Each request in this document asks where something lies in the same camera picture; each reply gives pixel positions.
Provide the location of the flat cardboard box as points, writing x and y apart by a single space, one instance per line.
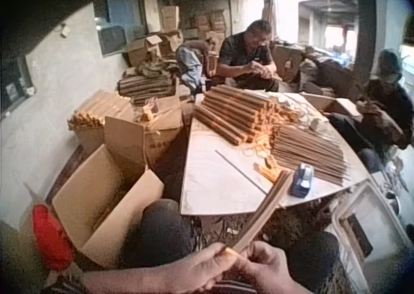
330 103

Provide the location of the person's legs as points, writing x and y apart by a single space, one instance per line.
161 232

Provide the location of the red plastic object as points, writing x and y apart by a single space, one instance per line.
51 239

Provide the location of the small orange packet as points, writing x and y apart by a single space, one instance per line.
266 172

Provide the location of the thin metal rod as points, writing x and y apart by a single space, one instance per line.
239 171

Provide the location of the open cardboard carton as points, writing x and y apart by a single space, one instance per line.
155 129

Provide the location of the person's left fingers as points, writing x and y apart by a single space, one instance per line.
220 258

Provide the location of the open empty cardboard box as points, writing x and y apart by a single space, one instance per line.
106 203

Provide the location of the person's right fingers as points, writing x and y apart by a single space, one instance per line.
250 258

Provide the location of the rubber bands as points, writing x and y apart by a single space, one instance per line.
255 152

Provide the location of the white table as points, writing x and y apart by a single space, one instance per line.
213 184

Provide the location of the blue cloth on chair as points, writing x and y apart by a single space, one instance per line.
191 64

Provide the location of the person's right hand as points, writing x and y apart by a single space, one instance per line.
271 271

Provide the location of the white plastic crate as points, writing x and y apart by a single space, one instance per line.
372 236

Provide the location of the grey wall cabinet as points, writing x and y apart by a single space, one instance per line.
111 40

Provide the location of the carton of tan stick packets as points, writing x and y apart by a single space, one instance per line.
97 113

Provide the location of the pile of dark stick bundles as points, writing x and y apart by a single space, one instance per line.
145 87

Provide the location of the stack of cardboard cartons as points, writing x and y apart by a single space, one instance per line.
194 26

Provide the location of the heap of loose thin sticks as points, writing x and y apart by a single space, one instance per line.
307 152

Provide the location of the bundle of thin wooden sticks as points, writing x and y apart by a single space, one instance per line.
265 206

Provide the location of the stack of brown stick packets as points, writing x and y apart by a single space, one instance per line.
236 113

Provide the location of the person's left hand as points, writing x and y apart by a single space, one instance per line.
191 268

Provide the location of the small white box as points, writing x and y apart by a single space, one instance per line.
318 124

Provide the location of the blue tape dispenser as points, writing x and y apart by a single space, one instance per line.
302 181

